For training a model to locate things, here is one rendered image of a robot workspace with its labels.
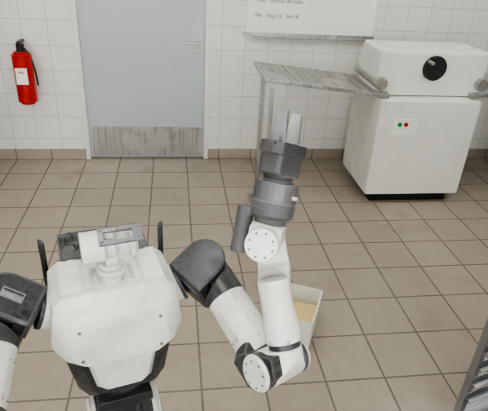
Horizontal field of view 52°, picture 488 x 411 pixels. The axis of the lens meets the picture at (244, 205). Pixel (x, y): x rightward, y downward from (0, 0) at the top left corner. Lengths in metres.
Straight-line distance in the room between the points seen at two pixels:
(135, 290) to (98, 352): 0.15
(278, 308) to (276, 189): 0.23
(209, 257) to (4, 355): 0.45
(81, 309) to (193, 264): 0.26
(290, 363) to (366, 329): 1.92
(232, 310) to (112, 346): 0.26
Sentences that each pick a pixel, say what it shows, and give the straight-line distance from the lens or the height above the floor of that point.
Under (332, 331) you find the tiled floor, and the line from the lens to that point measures 2.86.
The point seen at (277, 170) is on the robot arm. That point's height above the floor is 1.50.
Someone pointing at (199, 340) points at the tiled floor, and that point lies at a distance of 2.73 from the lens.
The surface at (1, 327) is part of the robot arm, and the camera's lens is 1.09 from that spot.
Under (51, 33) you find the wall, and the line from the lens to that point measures 4.52.
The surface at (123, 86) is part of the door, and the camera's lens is 4.56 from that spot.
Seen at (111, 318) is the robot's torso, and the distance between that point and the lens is 1.07.
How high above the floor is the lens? 1.89
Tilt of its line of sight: 29 degrees down
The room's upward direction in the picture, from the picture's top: 3 degrees clockwise
